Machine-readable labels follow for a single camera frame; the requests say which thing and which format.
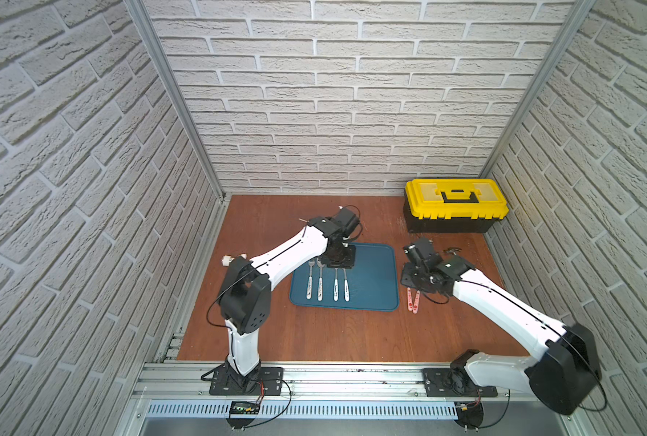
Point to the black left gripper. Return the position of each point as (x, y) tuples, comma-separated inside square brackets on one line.
[(337, 257)]

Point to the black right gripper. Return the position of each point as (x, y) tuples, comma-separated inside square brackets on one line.
[(406, 274)]

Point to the pink strawberry handle spoon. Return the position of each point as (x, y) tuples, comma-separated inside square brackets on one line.
[(410, 301)]

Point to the pink strawberry handle fork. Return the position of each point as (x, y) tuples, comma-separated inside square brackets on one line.
[(416, 302)]

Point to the white handle fork black print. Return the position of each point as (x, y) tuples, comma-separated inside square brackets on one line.
[(336, 284)]

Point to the white handle spoon black print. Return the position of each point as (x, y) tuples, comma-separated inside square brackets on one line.
[(346, 286)]

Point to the white red-dotted handle spoon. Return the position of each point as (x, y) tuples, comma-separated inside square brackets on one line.
[(320, 280)]

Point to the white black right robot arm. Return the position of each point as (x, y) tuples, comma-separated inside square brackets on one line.
[(562, 366)]

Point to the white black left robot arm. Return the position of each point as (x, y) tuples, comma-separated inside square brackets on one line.
[(245, 296)]

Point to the teal plastic tray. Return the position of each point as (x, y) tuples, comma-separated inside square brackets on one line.
[(373, 281)]

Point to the yellow and black toolbox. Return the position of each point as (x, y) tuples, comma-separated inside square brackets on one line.
[(453, 206)]

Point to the white plastic pipe fitting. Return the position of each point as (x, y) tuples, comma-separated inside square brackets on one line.
[(227, 259)]

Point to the right black controller board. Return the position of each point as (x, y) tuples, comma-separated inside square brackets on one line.
[(469, 416)]

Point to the black controller board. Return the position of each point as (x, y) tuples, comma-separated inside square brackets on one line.
[(469, 416), (242, 413)]

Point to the left black controller board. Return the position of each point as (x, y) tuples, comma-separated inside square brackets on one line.
[(242, 413)]

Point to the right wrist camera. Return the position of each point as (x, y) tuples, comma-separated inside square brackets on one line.
[(420, 251)]

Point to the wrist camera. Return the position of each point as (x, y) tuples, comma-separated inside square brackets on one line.
[(420, 251), (348, 220)]

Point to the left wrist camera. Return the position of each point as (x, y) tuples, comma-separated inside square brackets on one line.
[(348, 220)]

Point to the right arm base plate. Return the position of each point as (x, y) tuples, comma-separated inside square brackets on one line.
[(453, 383)]

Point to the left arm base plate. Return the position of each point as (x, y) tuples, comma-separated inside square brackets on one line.
[(246, 380)]

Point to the aluminium front rail frame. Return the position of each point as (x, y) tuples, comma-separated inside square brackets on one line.
[(298, 391)]

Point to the right aluminium corner post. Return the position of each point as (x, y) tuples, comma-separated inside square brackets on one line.
[(573, 22)]

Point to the aluminium corner post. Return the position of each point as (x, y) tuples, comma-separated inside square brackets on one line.
[(573, 22), (153, 45)]

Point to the left aluminium corner post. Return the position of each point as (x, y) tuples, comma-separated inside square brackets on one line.
[(153, 45)]

